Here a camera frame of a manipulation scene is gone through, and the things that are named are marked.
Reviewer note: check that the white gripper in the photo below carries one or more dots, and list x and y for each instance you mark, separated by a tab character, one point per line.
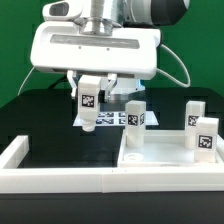
89	37

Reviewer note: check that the white square tabletop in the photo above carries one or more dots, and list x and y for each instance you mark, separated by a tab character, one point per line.
161	148

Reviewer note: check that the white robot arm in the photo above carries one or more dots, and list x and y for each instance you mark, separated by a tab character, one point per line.
144	14

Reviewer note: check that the white marker sheet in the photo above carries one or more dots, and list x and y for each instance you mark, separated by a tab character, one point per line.
117	118

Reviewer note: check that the white U-shaped fence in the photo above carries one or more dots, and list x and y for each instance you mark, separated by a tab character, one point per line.
16	180

